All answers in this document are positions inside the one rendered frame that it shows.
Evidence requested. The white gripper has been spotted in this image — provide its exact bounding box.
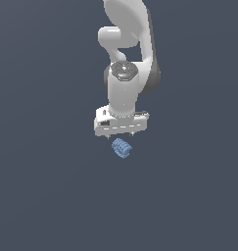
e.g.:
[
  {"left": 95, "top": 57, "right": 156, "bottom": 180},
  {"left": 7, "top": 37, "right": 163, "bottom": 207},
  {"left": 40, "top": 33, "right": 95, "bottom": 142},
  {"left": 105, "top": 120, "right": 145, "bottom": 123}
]
[{"left": 93, "top": 107, "right": 150, "bottom": 140}]

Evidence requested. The blue ridged object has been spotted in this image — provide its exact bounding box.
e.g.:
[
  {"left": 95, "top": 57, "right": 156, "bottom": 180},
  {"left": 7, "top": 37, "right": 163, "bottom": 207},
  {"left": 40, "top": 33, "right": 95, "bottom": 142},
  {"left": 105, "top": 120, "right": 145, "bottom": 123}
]
[{"left": 111, "top": 137, "right": 133, "bottom": 160}]

